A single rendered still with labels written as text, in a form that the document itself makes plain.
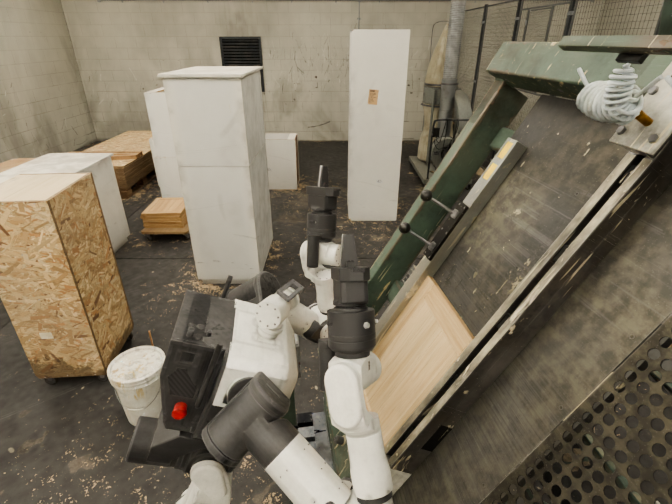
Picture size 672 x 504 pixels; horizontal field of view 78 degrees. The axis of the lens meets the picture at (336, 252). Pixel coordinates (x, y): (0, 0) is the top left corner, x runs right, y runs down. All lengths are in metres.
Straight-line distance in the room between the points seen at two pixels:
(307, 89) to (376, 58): 4.57
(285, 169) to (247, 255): 2.65
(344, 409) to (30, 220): 2.15
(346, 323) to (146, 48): 9.25
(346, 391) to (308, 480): 0.19
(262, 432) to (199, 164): 2.80
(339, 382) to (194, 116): 2.84
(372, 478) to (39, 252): 2.23
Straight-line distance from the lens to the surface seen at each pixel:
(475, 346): 1.01
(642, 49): 0.83
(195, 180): 3.50
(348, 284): 0.72
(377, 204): 4.99
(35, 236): 2.65
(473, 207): 1.29
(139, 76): 9.89
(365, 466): 0.81
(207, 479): 1.28
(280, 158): 6.06
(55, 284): 2.76
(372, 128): 4.74
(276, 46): 9.11
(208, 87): 3.31
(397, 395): 1.29
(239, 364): 0.94
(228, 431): 0.86
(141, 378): 2.54
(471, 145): 1.50
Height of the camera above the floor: 1.97
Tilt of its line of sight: 27 degrees down
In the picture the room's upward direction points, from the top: straight up
